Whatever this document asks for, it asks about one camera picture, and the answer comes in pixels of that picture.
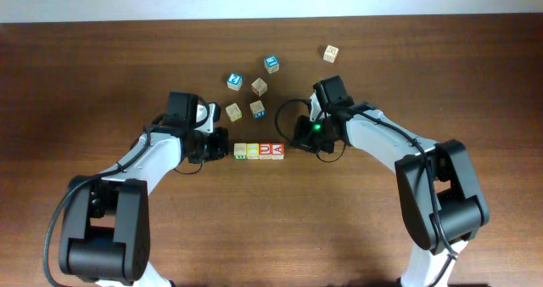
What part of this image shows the black cable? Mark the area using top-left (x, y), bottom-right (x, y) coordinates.
top-left (273, 98), bottom-right (459, 287)
top-left (42, 112), bottom-right (213, 287)

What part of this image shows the green edged wooden block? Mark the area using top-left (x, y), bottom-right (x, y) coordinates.
top-left (233, 143), bottom-right (247, 160)

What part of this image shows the red letter U block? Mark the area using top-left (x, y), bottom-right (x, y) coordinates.
top-left (259, 143), bottom-right (272, 160)

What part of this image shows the left black cable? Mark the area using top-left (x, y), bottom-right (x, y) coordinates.
top-left (42, 112), bottom-right (213, 287)

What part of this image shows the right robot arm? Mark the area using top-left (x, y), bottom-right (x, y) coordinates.
top-left (291, 76), bottom-right (490, 286)

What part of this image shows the blue top wooden block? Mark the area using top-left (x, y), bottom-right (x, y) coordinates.
top-left (264, 55), bottom-right (280, 74)

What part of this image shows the red edged wooden block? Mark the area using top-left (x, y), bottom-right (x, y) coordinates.
top-left (251, 78), bottom-right (268, 97)

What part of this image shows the red letter A block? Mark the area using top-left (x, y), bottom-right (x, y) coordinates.
top-left (271, 143), bottom-right (285, 160)

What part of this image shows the yellow edged wooden block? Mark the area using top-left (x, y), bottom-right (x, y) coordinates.
top-left (225, 103), bottom-right (243, 122)

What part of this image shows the yellow top wooden block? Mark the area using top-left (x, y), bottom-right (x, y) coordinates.
top-left (246, 143), bottom-right (260, 160)

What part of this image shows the plain wooden block far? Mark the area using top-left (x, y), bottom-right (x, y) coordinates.
top-left (323, 45), bottom-right (339, 63)

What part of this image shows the right black cable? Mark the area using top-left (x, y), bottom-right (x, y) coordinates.
top-left (273, 98), bottom-right (459, 287)

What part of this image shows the blue edged wooden block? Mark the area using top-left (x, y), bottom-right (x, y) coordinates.
top-left (249, 100), bottom-right (266, 120)

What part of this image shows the blue number two block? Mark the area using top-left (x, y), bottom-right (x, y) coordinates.
top-left (227, 73), bottom-right (243, 91)

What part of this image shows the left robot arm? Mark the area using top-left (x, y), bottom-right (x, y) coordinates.
top-left (50, 92), bottom-right (229, 286)

